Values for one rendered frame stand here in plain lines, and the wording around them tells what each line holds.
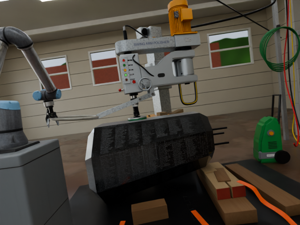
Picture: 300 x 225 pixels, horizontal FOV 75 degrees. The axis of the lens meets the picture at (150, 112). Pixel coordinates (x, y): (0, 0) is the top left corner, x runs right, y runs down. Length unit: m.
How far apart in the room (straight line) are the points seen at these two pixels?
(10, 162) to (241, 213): 1.54
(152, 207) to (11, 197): 1.03
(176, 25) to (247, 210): 1.92
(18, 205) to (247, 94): 8.48
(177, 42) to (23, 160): 1.82
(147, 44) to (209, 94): 6.41
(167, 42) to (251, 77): 7.00
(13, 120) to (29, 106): 8.40
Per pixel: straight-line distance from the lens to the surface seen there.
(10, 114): 1.36
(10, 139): 1.36
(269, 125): 2.90
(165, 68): 2.24
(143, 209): 1.80
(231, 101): 8.76
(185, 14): 2.41
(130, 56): 2.18
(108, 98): 8.36
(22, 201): 1.25
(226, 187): 1.85
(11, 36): 1.71
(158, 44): 2.26
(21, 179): 1.21
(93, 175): 1.92
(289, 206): 1.93
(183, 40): 2.35
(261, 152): 2.95
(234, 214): 1.75
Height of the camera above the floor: 1.03
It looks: 4 degrees down
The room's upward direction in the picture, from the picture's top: 8 degrees counter-clockwise
